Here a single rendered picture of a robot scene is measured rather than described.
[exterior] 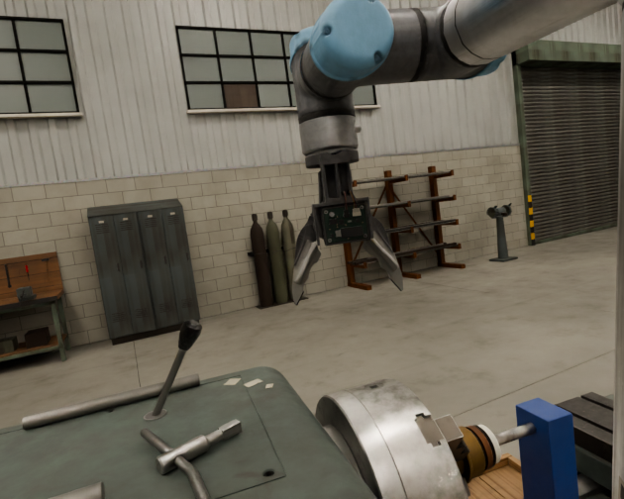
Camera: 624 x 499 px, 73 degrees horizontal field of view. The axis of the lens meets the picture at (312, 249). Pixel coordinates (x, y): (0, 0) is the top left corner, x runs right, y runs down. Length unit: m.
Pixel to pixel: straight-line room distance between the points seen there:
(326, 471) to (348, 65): 0.43
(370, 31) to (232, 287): 7.04
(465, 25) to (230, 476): 0.54
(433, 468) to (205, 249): 6.74
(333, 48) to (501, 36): 0.15
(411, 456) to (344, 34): 0.54
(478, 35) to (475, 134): 10.06
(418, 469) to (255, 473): 0.24
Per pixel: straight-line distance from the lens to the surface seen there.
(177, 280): 6.70
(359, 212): 0.53
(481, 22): 0.45
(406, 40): 0.49
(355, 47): 0.45
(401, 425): 0.69
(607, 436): 1.21
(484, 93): 10.87
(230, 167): 7.42
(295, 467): 0.55
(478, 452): 0.86
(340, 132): 0.55
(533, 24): 0.42
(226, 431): 0.63
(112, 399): 0.84
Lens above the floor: 1.55
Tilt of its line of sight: 5 degrees down
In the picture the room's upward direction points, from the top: 8 degrees counter-clockwise
